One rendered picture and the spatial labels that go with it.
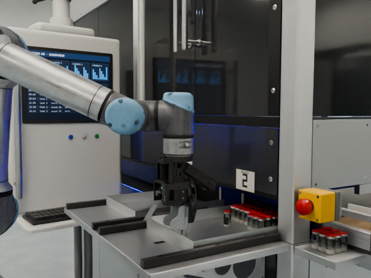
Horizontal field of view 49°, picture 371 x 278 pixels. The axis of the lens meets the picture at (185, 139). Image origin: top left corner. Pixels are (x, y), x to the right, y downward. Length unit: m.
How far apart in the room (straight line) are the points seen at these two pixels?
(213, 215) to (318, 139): 0.43
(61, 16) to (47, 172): 0.67
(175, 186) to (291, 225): 0.33
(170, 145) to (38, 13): 5.71
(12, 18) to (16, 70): 5.58
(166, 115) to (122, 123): 0.16
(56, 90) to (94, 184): 1.04
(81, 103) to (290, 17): 0.57
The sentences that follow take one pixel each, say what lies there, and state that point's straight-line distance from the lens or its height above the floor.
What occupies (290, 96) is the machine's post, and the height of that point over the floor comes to 1.26.
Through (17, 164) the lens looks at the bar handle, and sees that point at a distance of 1.71.
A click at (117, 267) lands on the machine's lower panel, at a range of 2.27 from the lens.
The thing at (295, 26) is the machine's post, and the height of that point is 1.44.
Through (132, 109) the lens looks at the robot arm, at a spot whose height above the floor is 1.23.
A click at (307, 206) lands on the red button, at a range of 1.03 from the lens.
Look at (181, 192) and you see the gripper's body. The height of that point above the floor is 1.03.
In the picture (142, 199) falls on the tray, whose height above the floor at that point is 0.89.
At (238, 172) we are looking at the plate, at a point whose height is 1.04.
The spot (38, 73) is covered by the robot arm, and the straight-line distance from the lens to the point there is 0.92.
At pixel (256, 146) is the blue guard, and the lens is 1.19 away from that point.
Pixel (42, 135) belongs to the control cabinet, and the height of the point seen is 1.12.
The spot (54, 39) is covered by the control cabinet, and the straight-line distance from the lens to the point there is 1.83.
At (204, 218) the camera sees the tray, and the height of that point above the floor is 0.88.
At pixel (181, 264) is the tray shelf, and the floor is 0.88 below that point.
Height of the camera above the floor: 1.23
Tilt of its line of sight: 4 degrees down
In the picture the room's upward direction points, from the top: straight up
